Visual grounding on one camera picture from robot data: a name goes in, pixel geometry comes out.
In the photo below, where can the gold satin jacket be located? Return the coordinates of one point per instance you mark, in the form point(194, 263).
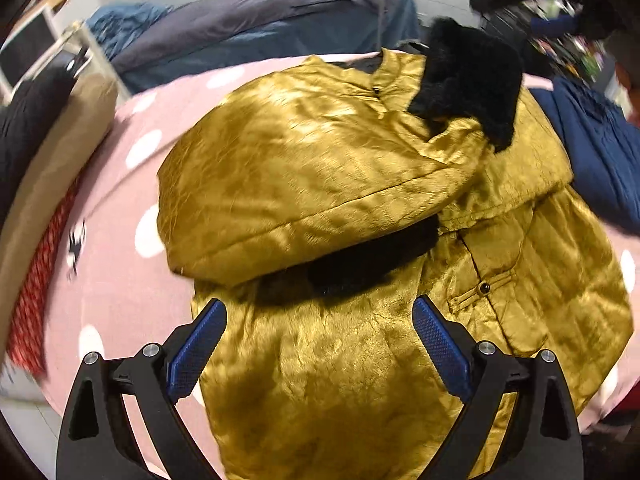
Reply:
point(325, 160)

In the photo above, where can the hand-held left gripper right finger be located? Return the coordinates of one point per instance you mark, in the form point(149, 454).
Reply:
point(442, 345)

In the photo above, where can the thin metal pole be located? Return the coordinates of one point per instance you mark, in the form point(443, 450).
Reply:
point(385, 10)

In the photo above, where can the pink polka dot bedsheet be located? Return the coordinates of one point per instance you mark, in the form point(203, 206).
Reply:
point(115, 200)

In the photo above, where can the dark grey duvet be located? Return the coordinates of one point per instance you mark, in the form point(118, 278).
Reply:
point(275, 10)

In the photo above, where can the tan and black clothes pile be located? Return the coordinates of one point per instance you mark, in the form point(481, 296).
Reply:
point(65, 150)

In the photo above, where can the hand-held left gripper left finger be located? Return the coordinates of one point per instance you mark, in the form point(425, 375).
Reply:
point(197, 345)

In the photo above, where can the red floral cloth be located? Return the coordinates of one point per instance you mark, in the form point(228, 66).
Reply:
point(40, 285)

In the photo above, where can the black knitted garment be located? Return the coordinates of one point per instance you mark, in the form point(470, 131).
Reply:
point(30, 125)

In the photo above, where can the navy blue folded garment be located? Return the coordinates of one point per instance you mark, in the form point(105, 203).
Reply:
point(590, 160)

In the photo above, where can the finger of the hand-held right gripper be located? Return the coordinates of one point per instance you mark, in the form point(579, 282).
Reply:
point(555, 25)

